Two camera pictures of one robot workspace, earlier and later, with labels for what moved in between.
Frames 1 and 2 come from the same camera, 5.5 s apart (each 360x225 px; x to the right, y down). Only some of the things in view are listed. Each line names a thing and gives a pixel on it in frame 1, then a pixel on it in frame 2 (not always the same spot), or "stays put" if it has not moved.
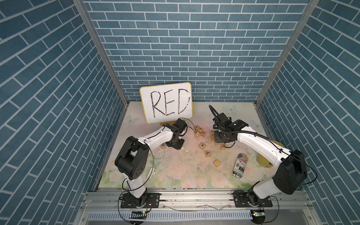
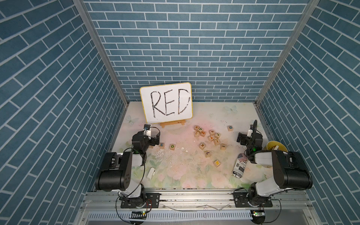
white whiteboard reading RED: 167,102 stays put
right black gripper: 216,138 to 244,138
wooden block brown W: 202,146 stays put
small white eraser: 152,172 stays put
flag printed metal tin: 239,168 stays put
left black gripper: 179,146 to 152,140
